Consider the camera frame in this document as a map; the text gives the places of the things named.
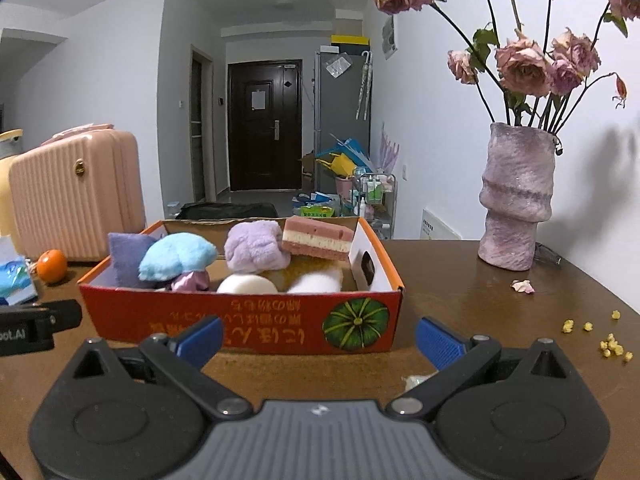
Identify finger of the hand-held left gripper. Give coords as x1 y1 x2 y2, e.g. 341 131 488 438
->
0 299 83 336

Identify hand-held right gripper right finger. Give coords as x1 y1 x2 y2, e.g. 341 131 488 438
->
387 316 583 421

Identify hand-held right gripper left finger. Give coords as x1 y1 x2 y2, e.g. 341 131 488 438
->
52 316 253 421

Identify orange cardboard box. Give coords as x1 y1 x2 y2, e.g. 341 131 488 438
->
77 216 405 356

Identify pink satin pouch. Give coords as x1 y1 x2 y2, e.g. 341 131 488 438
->
170 269 210 292

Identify pale blue fluffy plush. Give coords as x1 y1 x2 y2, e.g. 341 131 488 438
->
138 233 219 282

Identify purple fluffy plush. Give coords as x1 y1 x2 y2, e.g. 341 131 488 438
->
223 220 291 275

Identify white sheep plush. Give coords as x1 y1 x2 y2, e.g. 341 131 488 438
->
286 266 345 294

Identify pink layered sponge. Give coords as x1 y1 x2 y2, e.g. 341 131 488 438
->
281 216 357 261

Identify orange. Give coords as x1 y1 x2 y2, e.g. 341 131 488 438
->
36 250 68 282

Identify blue tissue pack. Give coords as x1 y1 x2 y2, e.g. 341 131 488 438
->
0 237 40 307

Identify pink ribbed suitcase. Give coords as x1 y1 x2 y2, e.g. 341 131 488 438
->
8 124 147 263

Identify black cloth bag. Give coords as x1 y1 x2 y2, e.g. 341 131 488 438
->
175 201 279 221

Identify yellow water bottle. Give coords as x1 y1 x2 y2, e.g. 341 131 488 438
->
0 130 24 238

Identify metal rolling cart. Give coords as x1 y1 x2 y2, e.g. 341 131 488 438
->
351 172 397 238

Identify pink textured vase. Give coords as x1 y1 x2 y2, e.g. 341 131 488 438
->
477 122 557 272

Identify scattered yellow crumbs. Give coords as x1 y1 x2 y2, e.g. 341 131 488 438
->
561 310 633 361

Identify green plastic bag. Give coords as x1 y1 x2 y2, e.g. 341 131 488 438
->
292 199 336 218

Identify purple coral decoration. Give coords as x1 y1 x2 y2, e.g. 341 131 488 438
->
377 122 401 173

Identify blue and yellow bags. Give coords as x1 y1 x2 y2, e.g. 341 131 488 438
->
315 135 378 173

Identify side door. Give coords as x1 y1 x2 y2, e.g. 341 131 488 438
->
189 44 215 203

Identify dark entrance door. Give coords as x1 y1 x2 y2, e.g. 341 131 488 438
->
227 59 304 192

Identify grey refrigerator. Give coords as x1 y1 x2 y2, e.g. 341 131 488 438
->
312 46 373 196

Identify white folded umbrella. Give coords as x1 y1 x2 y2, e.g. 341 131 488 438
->
355 50 373 121

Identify dried pink roses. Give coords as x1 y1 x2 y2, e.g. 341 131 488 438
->
372 0 640 133

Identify clear plastic bag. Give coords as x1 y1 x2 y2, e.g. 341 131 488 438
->
325 55 352 78

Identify white wall heater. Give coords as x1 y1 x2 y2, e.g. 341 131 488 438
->
420 208 463 240

